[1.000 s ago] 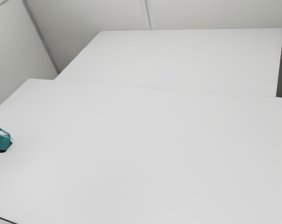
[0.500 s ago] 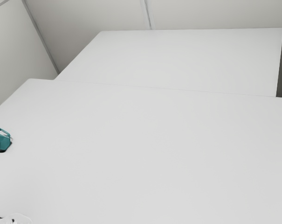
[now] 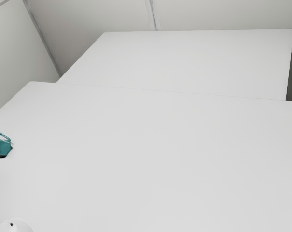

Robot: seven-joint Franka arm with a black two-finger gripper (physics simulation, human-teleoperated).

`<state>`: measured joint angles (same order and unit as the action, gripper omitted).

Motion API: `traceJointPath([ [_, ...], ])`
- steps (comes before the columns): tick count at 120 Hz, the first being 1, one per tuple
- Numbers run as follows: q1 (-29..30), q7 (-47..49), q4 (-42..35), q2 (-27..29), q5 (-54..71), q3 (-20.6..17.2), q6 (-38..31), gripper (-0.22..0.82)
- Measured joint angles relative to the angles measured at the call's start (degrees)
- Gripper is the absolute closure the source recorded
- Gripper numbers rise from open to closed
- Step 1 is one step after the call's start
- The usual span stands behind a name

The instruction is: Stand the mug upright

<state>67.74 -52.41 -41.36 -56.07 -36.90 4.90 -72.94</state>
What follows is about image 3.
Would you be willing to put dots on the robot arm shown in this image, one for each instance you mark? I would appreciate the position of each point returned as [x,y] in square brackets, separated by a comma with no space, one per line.
[13,226]

